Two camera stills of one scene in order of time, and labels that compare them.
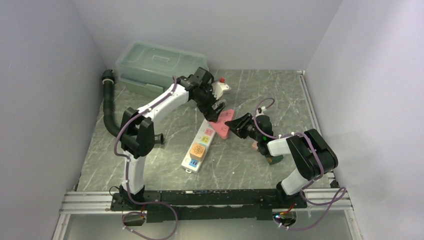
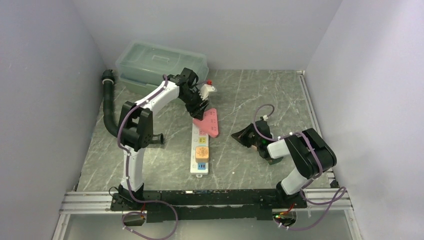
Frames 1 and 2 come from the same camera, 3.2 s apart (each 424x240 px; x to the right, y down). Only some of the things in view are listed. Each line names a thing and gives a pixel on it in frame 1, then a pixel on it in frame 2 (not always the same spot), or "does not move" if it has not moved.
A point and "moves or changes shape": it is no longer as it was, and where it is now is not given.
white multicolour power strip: [205, 139] -> [199, 137]
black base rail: [187, 206] does not move
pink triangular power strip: [221, 128] -> [209, 122]
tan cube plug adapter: [197, 151] moves or changes shape
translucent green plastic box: [154, 66] does not move
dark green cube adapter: [274, 159] does not move
